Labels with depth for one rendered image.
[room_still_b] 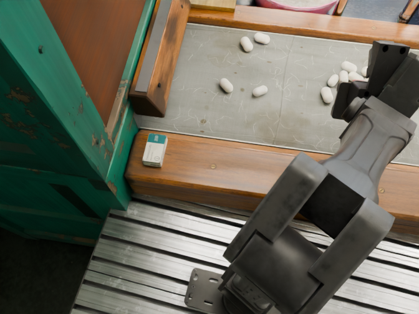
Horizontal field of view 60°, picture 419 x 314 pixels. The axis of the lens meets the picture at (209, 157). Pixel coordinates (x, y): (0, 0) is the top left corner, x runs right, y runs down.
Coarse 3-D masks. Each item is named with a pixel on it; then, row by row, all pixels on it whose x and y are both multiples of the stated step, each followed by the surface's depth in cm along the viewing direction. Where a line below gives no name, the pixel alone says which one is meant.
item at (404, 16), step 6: (342, 0) 82; (348, 0) 82; (408, 0) 80; (414, 0) 79; (336, 6) 84; (342, 6) 83; (408, 6) 81; (414, 6) 80; (336, 12) 85; (342, 12) 85; (402, 12) 83; (408, 12) 82; (414, 12) 83; (402, 18) 84; (408, 18) 83
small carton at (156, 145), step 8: (152, 136) 69; (160, 136) 69; (152, 144) 68; (160, 144) 68; (144, 152) 68; (152, 152) 68; (160, 152) 68; (144, 160) 67; (152, 160) 67; (160, 160) 67
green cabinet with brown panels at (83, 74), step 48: (0, 0) 29; (48, 0) 38; (96, 0) 49; (144, 0) 71; (0, 48) 30; (48, 48) 37; (96, 48) 52; (0, 96) 39; (48, 96) 38; (96, 96) 54; (0, 144) 54; (48, 144) 49; (96, 144) 53
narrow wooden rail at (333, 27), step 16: (192, 16) 85; (208, 16) 85; (224, 16) 85; (240, 16) 85; (256, 16) 85; (272, 16) 85; (288, 16) 85; (304, 16) 85; (320, 16) 85; (336, 16) 85; (272, 32) 86; (288, 32) 85; (304, 32) 84; (320, 32) 83; (336, 32) 83; (352, 32) 83; (368, 32) 83; (384, 32) 83; (400, 32) 83; (416, 32) 83; (416, 48) 83
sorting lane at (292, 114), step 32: (192, 32) 86; (224, 32) 86; (256, 32) 86; (192, 64) 82; (224, 64) 82; (256, 64) 82; (288, 64) 82; (320, 64) 82; (192, 96) 78; (224, 96) 78; (288, 96) 78; (320, 96) 78; (160, 128) 75; (192, 128) 75; (224, 128) 75; (256, 128) 75; (288, 128) 75; (320, 128) 75; (416, 128) 75; (416, 160) 72
